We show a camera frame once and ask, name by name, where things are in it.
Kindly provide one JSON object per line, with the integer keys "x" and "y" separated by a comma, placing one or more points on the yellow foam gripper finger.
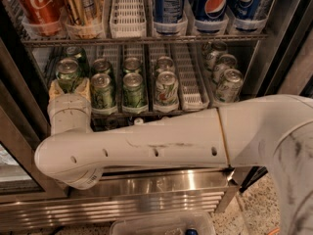
{"x": 55, "y": 90}
{"x": 83, "y": 89}

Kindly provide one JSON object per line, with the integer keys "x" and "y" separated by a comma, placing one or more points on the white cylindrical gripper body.
{"x": 68, "y": 104}

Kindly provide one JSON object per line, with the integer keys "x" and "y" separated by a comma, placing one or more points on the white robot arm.
{"x": 208, "y": 138}

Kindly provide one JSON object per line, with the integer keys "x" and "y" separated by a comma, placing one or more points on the green can column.
{"x": 132, "y": 64}
{"x": 134, "y": 93}
{"x": 103, "y": 66}
{"x": 102, "y": 92}

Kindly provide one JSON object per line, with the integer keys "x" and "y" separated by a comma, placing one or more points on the stainless steel fridge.
{"x": 30, "y": 199}

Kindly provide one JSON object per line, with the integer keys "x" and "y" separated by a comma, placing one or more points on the empty white tray top shelf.
{"x": 128, "y": 19}

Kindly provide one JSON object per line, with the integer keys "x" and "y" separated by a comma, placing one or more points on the empty white tray shelf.
{"x": 192, "y": 91}
{"x": 128, "y": 19}

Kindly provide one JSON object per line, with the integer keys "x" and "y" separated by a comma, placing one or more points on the white green can front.
{"x": 167, "y": 88}

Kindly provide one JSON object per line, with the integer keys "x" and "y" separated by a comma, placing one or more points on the white green can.
{"x": 164, "y": 63}
{"x": 167, "y": 88}

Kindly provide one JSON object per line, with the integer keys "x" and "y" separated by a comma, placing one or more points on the white green can back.
{"x": 164, "y": 63}

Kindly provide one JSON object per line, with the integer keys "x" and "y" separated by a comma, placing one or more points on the red coca cola can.
{"x": 44, "y": 14}

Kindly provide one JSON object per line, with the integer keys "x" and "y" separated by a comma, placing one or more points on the gold soda can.
{"x": 84, "y": 16}

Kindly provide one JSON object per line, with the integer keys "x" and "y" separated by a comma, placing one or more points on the empty white tray middle shelf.
{"x": 192, "y": 91}

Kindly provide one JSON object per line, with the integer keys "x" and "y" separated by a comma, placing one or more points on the blue pepsi can left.
{"x": 167, "y": 15}

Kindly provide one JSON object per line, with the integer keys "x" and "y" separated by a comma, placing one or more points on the white can right back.
{"x": 211, "y": 51}

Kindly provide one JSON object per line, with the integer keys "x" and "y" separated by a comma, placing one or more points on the white can right front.
{"x": 229, "y": 86}

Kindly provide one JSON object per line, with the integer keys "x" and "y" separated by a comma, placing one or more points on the white can right middle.
{"x": 225, "y": 61}

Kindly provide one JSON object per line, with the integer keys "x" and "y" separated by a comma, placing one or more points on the blue pepsi can middle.
{"x": 209, "y": 14}

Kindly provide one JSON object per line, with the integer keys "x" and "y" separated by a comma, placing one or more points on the fridge glass door right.
{"x": 295, "y": 69}

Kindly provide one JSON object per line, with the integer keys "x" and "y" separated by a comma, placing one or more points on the brown drink bottle left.
{"x": 138, "y": 121}

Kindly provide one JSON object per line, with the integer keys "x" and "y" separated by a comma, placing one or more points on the clear plastic bin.
{"x": 171, "y": 223}

